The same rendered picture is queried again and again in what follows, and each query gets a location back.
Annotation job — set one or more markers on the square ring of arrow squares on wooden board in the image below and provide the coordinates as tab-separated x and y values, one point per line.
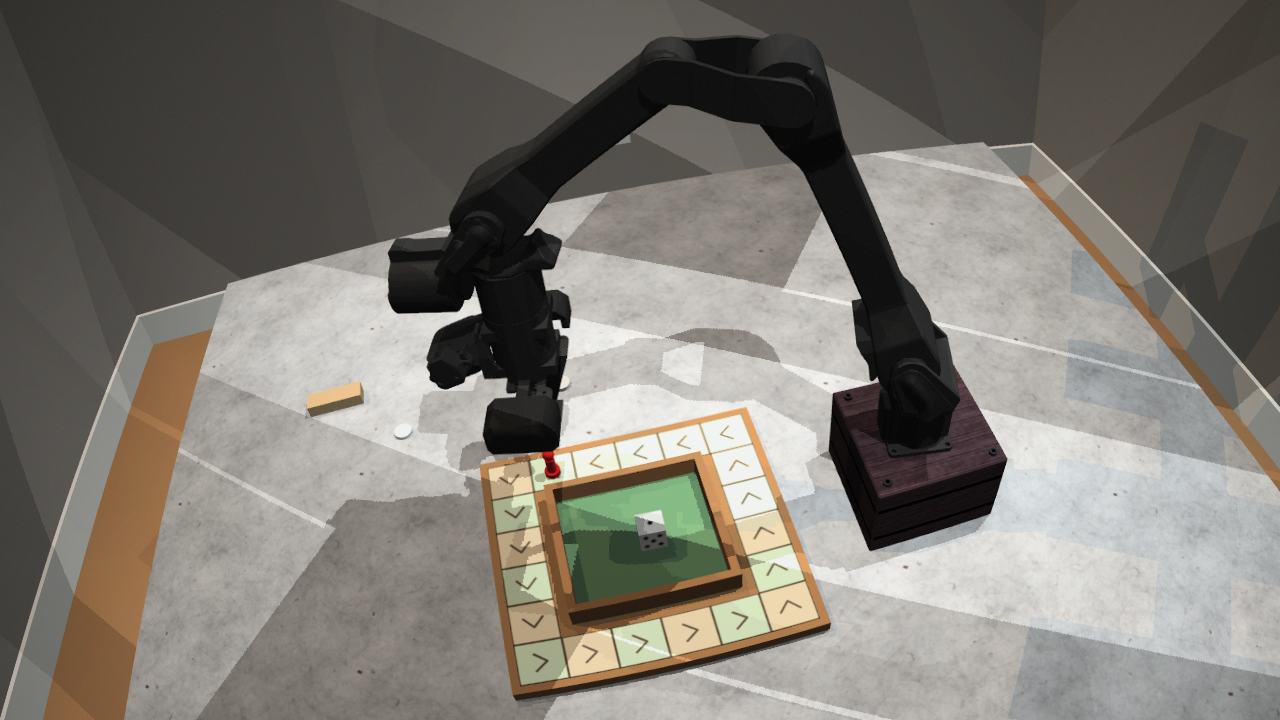
673	663

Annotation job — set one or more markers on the white die with black pips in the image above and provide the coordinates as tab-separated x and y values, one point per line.
651	530

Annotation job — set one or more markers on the dark red game pawn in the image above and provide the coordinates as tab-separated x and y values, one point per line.
552	470

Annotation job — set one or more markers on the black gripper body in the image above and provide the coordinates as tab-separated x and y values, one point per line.
526	353

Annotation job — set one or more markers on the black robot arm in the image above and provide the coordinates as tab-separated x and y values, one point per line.
778	82

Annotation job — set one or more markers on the tan rectangular block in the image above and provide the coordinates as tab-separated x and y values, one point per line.
335	399

